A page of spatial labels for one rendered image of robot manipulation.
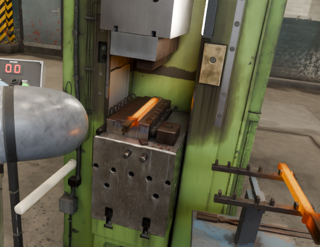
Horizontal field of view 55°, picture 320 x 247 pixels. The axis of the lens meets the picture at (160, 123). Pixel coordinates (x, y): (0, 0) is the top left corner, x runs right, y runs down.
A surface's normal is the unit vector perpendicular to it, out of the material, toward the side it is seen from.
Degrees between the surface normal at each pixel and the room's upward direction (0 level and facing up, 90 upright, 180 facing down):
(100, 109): 90
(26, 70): 60
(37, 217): 0
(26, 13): 90
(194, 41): 90
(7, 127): 69
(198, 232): 0
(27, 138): 91
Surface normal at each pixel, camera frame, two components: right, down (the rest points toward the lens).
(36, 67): 0.20, -0.14
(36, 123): 0.65, 0.01
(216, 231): 0.11, -0.92
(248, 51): -0.26, 0.33
